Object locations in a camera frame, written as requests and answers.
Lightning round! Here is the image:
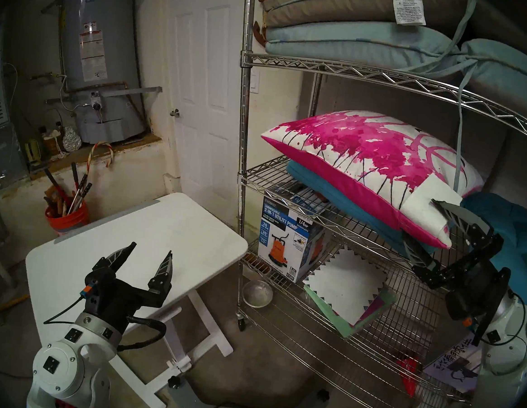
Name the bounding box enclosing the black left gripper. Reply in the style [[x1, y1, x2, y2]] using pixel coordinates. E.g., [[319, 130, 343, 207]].
[[76, 238, 176, 339]]

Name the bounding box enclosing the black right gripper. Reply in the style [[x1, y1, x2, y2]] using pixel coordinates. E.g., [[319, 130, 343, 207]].
[[395, 197, 517, 325]]

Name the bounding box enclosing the pink white flamingo cushion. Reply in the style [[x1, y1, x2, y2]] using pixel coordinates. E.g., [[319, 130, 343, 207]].
[[253, 104, 489, 252]]

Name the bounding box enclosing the light blue seat cushion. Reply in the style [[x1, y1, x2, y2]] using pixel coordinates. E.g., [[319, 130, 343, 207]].
[[451, 37, 527, 136], [264, 13, 464, 73]]

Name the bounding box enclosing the white cushion care label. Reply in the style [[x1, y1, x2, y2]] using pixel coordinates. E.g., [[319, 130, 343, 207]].
[[390, 0, 429, 28]]

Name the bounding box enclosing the white folding table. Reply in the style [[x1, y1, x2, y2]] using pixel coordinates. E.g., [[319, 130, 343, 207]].
[[14, 181, 253, 408]]

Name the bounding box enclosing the orange plastic bucket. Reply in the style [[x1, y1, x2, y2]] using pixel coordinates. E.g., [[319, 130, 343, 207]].
[[43, 198, 92, 238]]

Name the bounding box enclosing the magenta paper sheet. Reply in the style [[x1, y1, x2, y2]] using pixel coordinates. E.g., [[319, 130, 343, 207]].
[[352, 292, 388, 329]]

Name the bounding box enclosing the white zigzag edged sheet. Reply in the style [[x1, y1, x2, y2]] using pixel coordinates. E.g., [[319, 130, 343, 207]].
[[299, 244, 390, 329]]

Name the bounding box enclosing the box with Chinese print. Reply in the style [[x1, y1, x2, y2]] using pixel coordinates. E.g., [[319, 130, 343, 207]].
[[421, 341, 483, 395]]

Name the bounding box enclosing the small metal bowl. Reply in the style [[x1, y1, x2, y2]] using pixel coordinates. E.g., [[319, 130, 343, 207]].
[[241, 279, 275, 310]]

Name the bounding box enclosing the striped candy cane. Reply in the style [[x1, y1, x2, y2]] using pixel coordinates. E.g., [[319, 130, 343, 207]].
[[86, 141, 115, 178]]

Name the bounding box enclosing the red plastic item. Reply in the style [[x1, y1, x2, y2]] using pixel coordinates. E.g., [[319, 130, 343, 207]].
[[394, 355, 422, 398]]

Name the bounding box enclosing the green paper sheet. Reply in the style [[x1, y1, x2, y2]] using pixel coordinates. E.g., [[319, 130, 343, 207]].
[[300, 282, 398, 343]]

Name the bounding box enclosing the crumpled silver foil piece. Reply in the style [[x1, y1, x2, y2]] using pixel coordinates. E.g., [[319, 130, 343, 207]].
[[62, 126, 84, 153]]

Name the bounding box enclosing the utility pump cardboard box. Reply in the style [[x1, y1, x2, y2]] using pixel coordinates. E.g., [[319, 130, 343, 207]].
[[256, 177, 344, 287]]

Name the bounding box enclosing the grey water heater tank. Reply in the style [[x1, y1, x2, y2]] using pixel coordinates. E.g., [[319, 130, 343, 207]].
[[51, 0, 158, 148]]

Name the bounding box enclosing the white panel door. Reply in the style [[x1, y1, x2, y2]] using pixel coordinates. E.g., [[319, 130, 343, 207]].
[[151, 0, 262, 227]]

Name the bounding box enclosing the thick black gripper cable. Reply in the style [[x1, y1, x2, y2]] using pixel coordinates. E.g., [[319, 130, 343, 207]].
[[116, 316, 168, 356]]

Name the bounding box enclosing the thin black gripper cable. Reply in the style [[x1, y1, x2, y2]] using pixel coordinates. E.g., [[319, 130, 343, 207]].
[[43, 293, 84, 328]]

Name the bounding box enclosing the chrome wire shelf rack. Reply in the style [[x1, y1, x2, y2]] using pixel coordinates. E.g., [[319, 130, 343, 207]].
[[212, 0, 527, 408]]

